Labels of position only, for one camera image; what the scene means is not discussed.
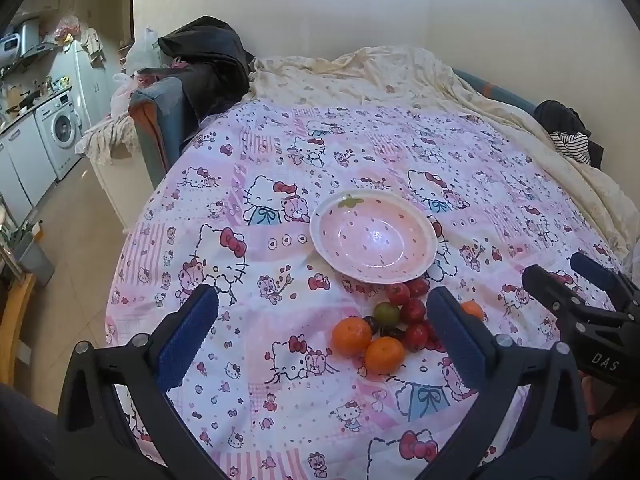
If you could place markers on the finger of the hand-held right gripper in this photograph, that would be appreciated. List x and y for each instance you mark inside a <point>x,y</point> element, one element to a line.
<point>592,270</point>
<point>550,292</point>

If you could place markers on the beige hanging cloth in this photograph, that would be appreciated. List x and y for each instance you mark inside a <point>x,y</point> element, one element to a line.
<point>92,42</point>

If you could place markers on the pink bag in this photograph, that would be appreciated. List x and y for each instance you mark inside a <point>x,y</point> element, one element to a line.
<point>67,27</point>

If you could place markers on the patterned towel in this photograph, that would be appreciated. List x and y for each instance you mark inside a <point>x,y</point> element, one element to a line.
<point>107,135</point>

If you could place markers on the black jacket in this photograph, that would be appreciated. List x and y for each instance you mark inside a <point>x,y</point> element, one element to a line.
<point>210,50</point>

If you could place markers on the orange mandarin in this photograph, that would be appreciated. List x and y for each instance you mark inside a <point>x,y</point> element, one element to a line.
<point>384,355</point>
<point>351,336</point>
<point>472,310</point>

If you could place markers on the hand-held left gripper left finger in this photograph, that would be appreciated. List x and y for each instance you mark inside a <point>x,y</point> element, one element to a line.
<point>187,340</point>

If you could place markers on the pink cat print blanket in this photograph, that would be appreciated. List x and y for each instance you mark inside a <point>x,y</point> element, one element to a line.
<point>280,270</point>

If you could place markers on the cream floral quilt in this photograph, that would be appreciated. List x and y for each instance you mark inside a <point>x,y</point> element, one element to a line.
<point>400,80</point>

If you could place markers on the dark purple tomato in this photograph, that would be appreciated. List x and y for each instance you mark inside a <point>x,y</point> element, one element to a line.
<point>392,332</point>

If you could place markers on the grey range hood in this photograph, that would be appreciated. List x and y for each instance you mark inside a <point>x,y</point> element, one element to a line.
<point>27,32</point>

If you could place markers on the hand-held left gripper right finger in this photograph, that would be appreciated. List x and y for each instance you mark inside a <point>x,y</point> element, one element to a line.
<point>457,345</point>

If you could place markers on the striped cloth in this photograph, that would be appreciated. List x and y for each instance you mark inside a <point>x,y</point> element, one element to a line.
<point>572,145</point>

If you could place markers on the pink strawberry print bowl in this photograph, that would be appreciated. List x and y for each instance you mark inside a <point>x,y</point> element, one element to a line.
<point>375,240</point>

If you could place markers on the white washing machine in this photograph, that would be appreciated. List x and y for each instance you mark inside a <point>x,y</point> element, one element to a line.
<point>60,125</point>

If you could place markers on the wooden chair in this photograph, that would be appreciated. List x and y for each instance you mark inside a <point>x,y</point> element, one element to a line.
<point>15,310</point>

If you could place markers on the person's right hand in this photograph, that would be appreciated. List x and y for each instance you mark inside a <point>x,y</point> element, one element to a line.
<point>617,422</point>

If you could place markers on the green cherry tomato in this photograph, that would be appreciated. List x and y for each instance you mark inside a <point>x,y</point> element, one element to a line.
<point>387,313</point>

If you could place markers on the grey bin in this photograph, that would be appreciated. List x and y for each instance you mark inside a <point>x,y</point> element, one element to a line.
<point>35,257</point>

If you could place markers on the white low cabinet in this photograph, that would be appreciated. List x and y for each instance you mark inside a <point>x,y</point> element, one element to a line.
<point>120,185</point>

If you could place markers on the dark cloth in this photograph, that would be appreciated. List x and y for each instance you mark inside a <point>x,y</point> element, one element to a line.
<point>560,115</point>

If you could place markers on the white plastic bag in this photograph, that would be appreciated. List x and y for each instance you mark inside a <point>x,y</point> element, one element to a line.
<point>122,92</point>
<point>142,47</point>

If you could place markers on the white refrigerator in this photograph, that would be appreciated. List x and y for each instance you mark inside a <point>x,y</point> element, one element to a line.
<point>85,85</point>

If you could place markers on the white kitchen cabinets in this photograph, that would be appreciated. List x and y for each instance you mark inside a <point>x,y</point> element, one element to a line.
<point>20,160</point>

